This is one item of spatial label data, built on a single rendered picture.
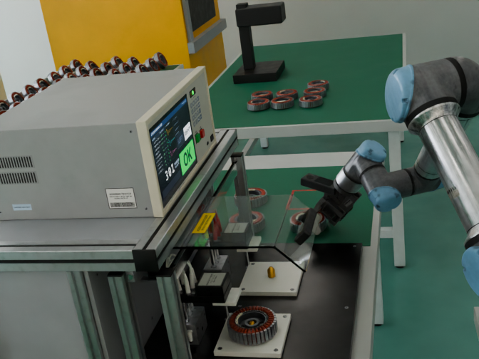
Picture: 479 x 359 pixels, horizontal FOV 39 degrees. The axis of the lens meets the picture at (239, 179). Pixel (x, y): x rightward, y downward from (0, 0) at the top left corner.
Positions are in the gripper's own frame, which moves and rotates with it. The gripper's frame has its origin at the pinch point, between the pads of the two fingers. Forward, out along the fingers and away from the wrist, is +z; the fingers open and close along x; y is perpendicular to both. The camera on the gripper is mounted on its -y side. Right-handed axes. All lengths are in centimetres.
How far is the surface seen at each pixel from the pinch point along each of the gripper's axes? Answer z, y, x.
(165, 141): -39, -26, -60
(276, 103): 42, -59, 106
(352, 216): -4.8, 8.4, 11.8
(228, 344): -8, 10, -62
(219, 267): -1.5, -6.2, -39.8
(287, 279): -8.1, 8.7, -32.7
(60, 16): 163, -264, 193
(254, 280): -3.1, 2.5, -36.1
